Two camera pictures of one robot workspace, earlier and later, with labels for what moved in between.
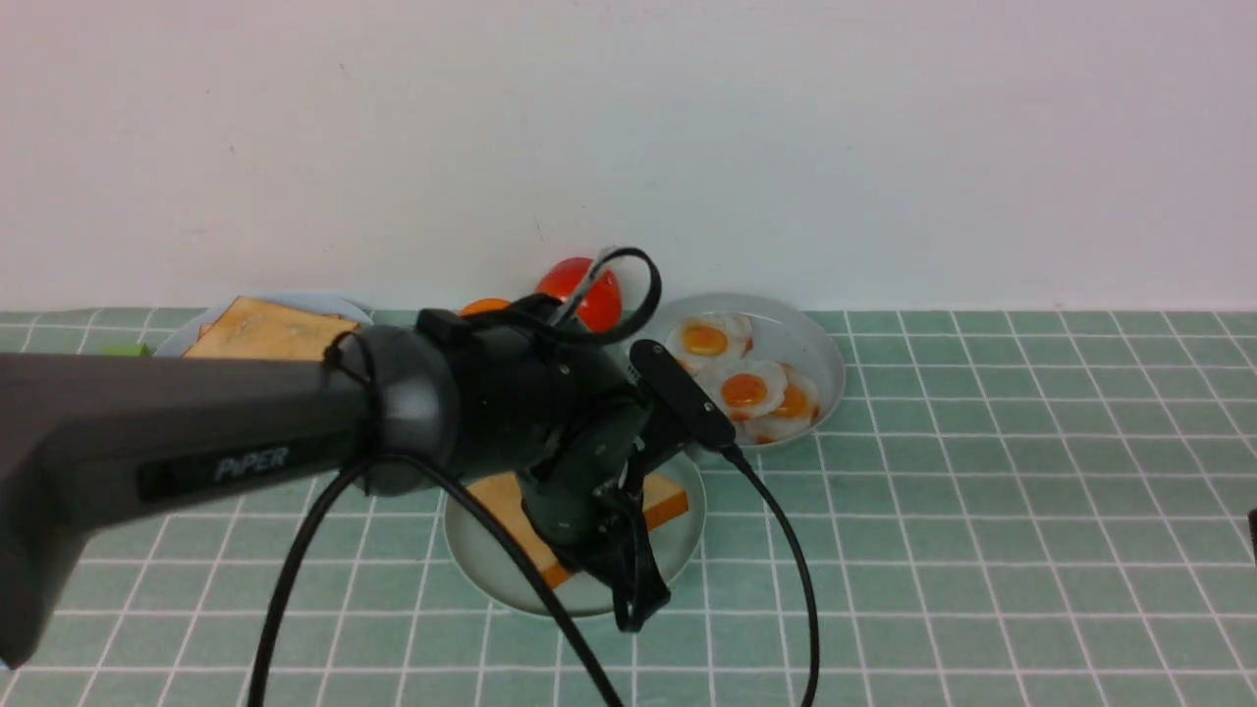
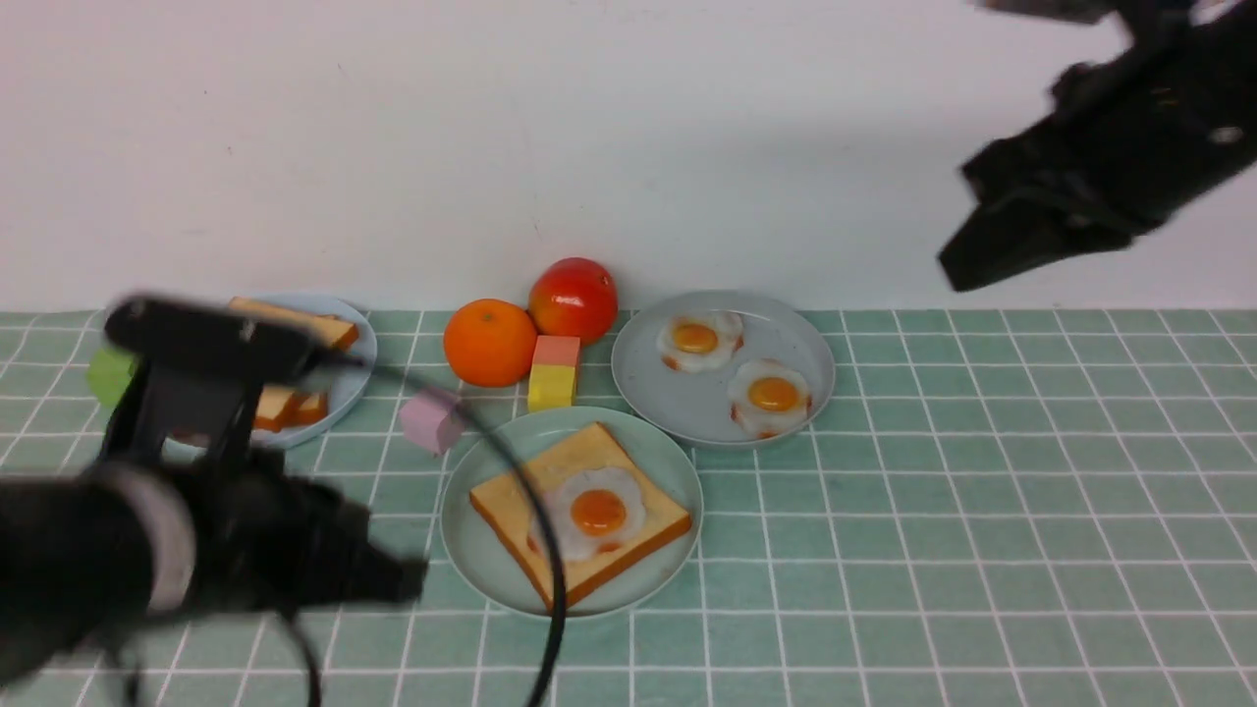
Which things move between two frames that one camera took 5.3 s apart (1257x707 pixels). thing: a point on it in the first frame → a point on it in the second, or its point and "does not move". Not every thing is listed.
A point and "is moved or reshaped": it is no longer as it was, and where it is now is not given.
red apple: x=600 y=308 does not move
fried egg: x=753 y=388 is moved or reshaped
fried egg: x=711 y=342 does not move
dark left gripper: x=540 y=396 → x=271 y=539
